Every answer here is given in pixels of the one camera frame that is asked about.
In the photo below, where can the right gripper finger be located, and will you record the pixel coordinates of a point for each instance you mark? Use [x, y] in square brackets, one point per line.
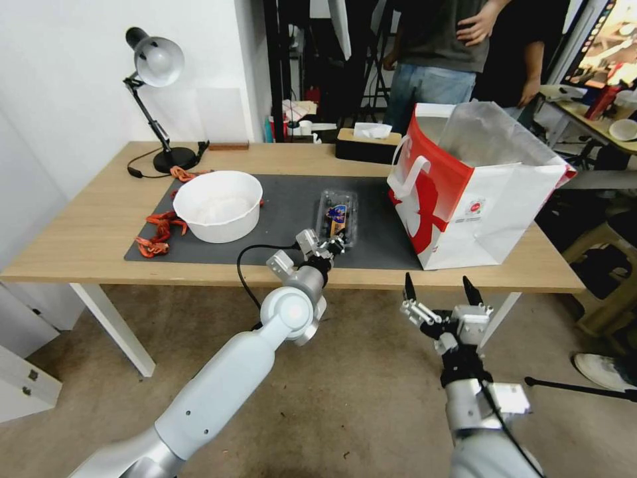
[417, 307]
[473, 294]

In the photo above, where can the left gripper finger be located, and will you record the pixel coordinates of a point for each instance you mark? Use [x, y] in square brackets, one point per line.
[346, 249]
[334, 242]

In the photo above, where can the clear plastic takeout container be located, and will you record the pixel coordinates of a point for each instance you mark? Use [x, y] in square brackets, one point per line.
[339, 208]

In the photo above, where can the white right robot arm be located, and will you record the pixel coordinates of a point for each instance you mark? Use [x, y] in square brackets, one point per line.
[478, 438]

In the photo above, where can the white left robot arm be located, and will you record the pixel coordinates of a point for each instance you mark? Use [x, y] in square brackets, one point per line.
[224, 378]

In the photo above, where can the red and white takeout bag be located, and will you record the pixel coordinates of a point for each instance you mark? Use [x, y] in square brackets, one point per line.
[487, 209]

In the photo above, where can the black tissue box, wooden lid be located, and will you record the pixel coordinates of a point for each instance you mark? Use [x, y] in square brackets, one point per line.
[366, 147]

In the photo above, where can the dark grey desk mat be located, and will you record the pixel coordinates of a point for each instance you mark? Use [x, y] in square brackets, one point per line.
[288, 199]

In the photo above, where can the large white paper bowl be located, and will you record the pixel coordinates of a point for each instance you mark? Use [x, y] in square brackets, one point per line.
[219, 209]

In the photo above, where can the black tripod leg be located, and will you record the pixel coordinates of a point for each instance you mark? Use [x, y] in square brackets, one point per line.
[582, 388]

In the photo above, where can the beige plastic stool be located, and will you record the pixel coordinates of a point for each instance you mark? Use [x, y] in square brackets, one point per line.
[604, 294]

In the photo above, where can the person's white shoe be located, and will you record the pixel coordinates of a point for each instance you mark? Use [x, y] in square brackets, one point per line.
[604, 371]

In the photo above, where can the small black clip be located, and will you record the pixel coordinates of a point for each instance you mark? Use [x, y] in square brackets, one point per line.
[202, 150]

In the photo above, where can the black metal rack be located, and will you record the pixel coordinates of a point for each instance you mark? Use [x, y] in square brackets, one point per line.
[278, 64]

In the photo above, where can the pale side table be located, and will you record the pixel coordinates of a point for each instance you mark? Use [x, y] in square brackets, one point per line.
[572, 112]

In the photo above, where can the person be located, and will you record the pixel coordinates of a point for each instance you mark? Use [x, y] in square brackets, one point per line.
[438, 55]
[532, 30]

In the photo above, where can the small white bowl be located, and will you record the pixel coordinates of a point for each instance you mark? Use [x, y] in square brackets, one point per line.
[624, 130]

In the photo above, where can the red bottle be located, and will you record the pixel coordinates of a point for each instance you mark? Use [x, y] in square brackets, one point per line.
[601, 103]

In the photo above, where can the wooden table with white legs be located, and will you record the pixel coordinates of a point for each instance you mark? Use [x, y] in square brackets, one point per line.
[89, 229]

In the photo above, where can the pale paper cup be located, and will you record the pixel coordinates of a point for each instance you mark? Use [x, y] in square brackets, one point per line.
[626, 103]

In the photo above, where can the black and silver desk lamp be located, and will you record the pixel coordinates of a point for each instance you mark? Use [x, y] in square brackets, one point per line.
[158, 60]

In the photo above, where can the monitor with colourful screen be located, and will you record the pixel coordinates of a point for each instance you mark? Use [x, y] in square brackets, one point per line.
[604, 40]

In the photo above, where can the white cabinet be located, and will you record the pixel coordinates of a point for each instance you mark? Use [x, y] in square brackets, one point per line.
[25, 348]

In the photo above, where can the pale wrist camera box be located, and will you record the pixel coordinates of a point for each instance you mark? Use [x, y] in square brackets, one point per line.
[472, 323]

